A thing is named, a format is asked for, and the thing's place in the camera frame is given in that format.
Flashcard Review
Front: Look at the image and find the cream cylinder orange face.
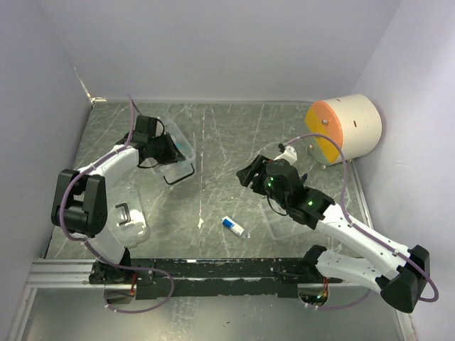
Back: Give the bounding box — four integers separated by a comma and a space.
304, 94, 382, 166

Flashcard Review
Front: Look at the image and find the clear box lid black handle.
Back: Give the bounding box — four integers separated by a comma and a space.
107, 186, 149, 249

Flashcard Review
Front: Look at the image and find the clear plastic medicine box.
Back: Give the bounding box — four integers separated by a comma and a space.
152, 119, 196, 185

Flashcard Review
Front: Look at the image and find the teal cartoon plaster packet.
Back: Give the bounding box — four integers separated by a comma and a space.
175, 141, 191, 153

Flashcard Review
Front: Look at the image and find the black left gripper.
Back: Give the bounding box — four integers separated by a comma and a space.
149, 132, 186, 166

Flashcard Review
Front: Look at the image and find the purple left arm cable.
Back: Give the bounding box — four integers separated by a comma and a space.
58, 94, 143, 267

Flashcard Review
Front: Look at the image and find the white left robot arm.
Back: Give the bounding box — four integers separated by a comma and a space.
50, 115, 185, 284

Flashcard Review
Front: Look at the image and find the clear compartment tray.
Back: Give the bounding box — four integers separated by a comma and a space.
259, 198, 312, 240

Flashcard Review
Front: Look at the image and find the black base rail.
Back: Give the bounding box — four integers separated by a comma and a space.
88, 258, 323, 300

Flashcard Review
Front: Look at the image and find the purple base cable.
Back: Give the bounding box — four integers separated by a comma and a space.
103, 266, 177, 314
305, 287, 373, 310

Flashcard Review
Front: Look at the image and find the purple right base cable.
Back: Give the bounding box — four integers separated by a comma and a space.
305, 287, 373, 310

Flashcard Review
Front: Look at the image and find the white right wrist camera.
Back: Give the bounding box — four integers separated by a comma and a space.
274, 144, 297, 166

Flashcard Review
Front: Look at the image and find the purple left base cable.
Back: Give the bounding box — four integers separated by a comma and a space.
103, 266, 177, 314

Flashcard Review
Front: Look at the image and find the aluminium frame rail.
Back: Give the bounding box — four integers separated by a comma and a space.
28, 258, 341, 289

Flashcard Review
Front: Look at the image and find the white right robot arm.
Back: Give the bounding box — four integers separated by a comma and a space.
236, 155, 430, 313

